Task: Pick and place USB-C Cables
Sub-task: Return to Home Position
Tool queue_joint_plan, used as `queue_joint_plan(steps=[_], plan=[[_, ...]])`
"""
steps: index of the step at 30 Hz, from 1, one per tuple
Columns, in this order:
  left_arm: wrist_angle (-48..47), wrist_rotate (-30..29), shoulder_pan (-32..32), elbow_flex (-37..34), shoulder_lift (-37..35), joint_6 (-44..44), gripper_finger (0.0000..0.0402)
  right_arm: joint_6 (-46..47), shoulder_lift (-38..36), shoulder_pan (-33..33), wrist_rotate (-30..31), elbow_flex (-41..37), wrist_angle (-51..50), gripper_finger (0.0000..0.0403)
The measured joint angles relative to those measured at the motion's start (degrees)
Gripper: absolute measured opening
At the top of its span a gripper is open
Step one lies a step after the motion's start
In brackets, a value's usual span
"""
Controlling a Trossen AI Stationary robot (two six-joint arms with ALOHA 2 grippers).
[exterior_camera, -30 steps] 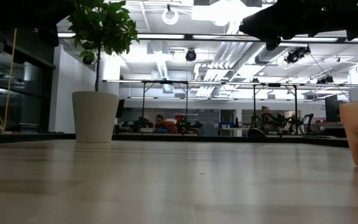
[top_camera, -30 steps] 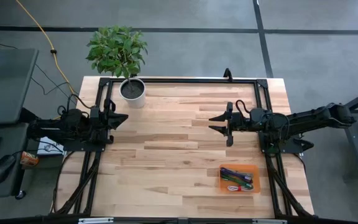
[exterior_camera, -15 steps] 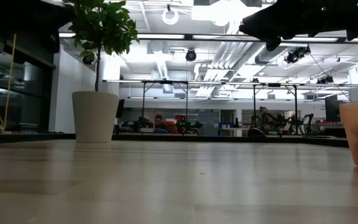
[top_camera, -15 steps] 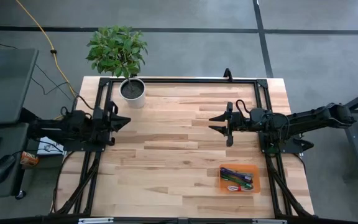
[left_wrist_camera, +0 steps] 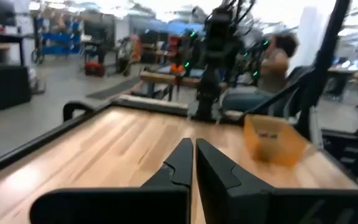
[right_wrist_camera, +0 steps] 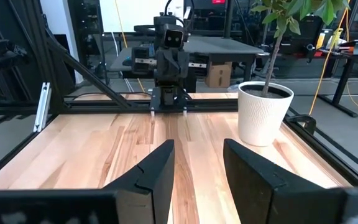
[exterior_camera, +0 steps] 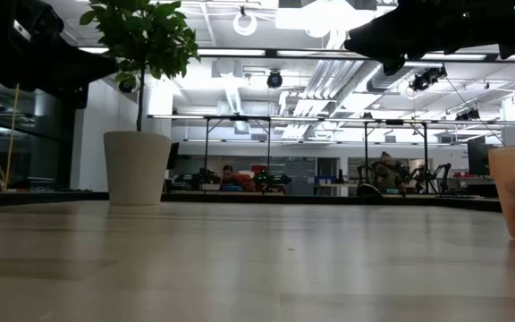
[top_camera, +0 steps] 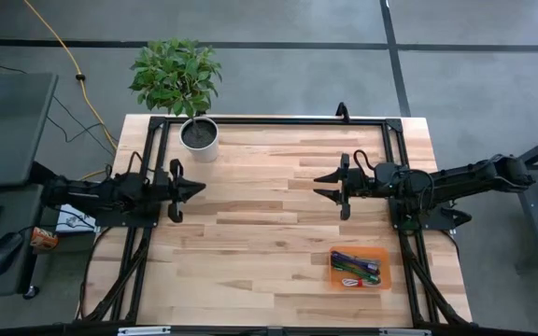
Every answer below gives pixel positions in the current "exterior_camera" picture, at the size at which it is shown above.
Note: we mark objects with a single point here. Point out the black aluminium table frame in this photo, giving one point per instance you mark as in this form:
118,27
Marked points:
239,197

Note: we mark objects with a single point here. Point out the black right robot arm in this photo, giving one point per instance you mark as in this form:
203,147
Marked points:
508,22

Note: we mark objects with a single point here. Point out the background black robot arm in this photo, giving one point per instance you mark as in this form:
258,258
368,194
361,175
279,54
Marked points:
436,174
197,179
273,180

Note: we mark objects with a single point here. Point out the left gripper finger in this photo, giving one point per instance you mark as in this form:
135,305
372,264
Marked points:
87,77
90,61

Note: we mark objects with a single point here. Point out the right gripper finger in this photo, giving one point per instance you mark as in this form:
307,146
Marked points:
380,29
385,47

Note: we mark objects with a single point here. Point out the black workstation frame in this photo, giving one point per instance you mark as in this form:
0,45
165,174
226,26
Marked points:
394,121
239,118

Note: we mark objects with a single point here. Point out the white plant pot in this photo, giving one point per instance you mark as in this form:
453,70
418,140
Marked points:
137,170

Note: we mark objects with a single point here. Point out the person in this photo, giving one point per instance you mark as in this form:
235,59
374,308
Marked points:
387,176
235,180

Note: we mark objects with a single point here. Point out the green leafy plant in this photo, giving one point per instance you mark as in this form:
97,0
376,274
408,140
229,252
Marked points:
150,40

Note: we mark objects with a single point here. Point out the black hanging camera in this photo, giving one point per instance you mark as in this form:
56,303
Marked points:
274,79

